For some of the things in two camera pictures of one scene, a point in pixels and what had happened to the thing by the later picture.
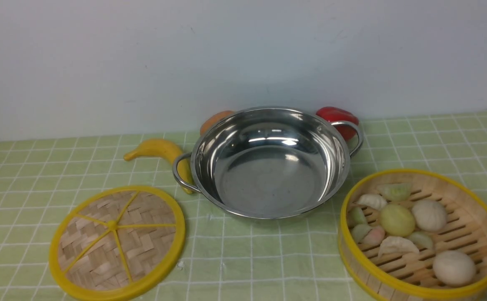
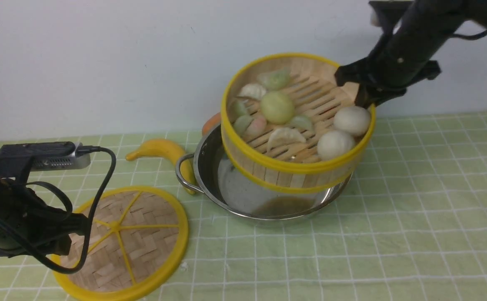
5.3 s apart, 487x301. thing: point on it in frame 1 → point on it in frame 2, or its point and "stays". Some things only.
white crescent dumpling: (396, 246) → (283, 135)
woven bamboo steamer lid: (118, 243) stays
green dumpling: (395, 191) → (278, 80)
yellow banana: (161, 148) stays
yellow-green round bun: (397, 220) → (277, 108)
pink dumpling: (374, 237) → (257, 127)
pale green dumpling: (356, 216) → (244, 118)
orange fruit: (213, 120) stays
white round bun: (429, 215) → (353, 120)
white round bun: (454, 268) → (333, 144)
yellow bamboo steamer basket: (406, 235) → (288, 126)
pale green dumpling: (358, 231) → (242, 123)
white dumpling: (374, 200) → (252, 90)
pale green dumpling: (422, 240) → (302, 121)
